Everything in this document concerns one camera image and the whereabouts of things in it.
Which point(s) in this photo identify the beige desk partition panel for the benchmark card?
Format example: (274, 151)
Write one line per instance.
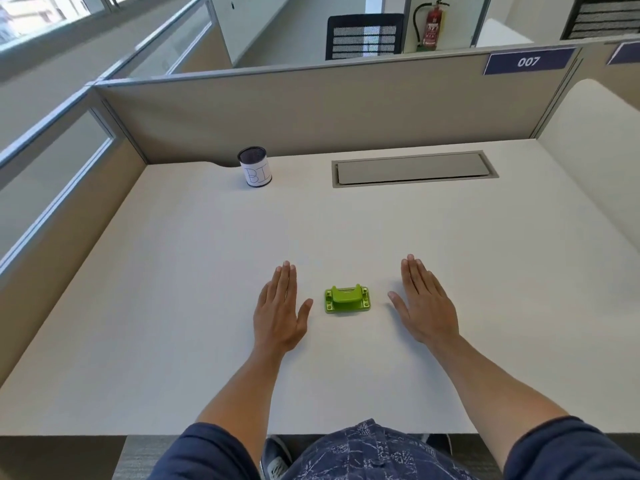
(320, 105)

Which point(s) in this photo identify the glass side partition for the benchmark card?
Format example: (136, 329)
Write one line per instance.
(60, 159)

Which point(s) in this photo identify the green hole punch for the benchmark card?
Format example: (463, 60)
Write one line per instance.
(347, 299)

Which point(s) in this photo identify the person's right forearm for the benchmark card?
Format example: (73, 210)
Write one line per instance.
(495, 389)

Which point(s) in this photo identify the person's left forearm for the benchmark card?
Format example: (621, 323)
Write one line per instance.
(236, 397)

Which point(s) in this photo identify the person's left thumb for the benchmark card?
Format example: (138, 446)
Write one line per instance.
(304, 312)

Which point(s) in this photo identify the black pen holder white label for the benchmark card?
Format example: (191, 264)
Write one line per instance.
(255, 167)

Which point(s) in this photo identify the person's right thumb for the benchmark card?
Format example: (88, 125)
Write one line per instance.
(398, 303)

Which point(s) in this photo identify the blue number sign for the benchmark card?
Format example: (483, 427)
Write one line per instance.
(625, 53)
(528, 61)

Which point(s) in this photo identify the grey sneaker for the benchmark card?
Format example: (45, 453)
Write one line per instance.
(274, 457)

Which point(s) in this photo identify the black mesh office chair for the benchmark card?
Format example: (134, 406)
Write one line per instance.
(364, 36)

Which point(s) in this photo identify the blue patterned shirt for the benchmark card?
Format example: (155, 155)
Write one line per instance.
(372, 452)

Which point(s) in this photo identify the person's left hand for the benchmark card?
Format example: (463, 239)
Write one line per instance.
(276, 320)

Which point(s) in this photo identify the red fire extinguisher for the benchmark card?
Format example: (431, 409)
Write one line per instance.
(431, 24)

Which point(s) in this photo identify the person's right hand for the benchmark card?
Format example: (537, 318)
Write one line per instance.
(431, 310)

